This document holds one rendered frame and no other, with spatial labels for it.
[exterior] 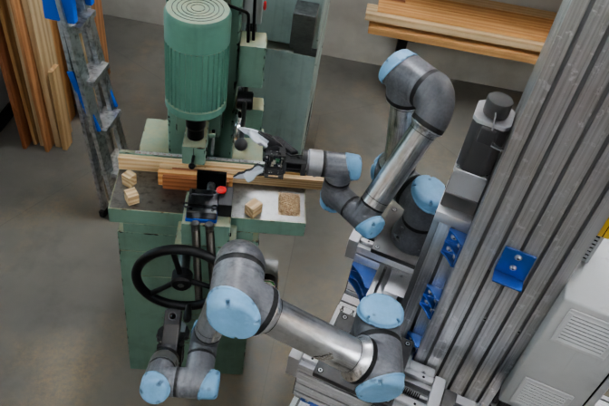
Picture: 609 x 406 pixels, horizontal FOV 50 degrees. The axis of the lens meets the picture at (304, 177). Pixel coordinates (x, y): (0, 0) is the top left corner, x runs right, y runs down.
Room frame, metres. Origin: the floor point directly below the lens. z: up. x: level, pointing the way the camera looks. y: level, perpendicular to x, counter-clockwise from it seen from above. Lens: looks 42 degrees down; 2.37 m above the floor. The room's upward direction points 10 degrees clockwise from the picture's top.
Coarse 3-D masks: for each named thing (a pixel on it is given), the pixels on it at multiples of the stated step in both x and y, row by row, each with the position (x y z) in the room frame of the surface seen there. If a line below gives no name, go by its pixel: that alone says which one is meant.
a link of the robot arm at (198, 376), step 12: (192, 360) 0.91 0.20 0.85; (204, 360) 0.91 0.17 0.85; (180, 372) 0.87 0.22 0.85; (192, 372) 0.87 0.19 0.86; (204, 372) 0.88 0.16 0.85; (216, 372) 0.88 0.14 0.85; (180, 384) 0.84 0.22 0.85; (192, 384) 0.84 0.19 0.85; (204, 384) 0.85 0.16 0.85; (216, 384) 0.85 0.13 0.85; (180, 396) 0.82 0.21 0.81; (192, 396) 0.83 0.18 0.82; (204, 396) 0.83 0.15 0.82; (216, 396) 0.84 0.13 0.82
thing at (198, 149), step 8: (208, 128) 1.60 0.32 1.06; (184, 136) 1.52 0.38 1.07; (184, 144) 1.48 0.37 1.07; (192, 144) 1.49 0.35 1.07; (200, 144) 1.50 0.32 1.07; (184, 152) 1.47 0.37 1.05; (192, 152) 1.48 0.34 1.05; (200, 152) 1.48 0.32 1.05; (184, 160) 1.47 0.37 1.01; (200, 160) 1.48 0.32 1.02
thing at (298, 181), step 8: (160, 168) 1.50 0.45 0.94; (168, 168) 1.51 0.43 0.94; (184, 168) 1.52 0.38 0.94; (208, 168) 1.54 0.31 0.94; (256, 176) 1.54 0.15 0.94; (264, 176) 1.55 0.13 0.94; (272, 176) 1.55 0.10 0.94; (288, 176) 1.57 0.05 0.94; (296, 176) 1.57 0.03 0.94; (304, 176) 1.58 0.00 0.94; (256, 184) 1.54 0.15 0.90; (264, 184) 1.55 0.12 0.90; (272, 184) 1.55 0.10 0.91; (280, 184) 1.55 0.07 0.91; (288, 184) 1.56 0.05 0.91; (296, 184) 1.56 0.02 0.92; (304, 184) 1.56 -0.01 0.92; (312, 184) 1.57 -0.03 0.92; (320, 184) 1.57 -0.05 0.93
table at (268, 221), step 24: (120, 192) 1.40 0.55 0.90; (144, 192) 1.42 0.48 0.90; (168, 192) 1.44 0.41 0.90; (240, 192) 1.49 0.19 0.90; (264, 192) 1.51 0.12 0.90; (288, 192) 1.53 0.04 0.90; (120, 216) 1.34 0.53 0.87; (144, 216) 1.34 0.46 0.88; (168, 216) 1.35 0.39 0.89; (240, 216) 1.39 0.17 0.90; (264, 216) 1.41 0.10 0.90; (288, 216) 1.43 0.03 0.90
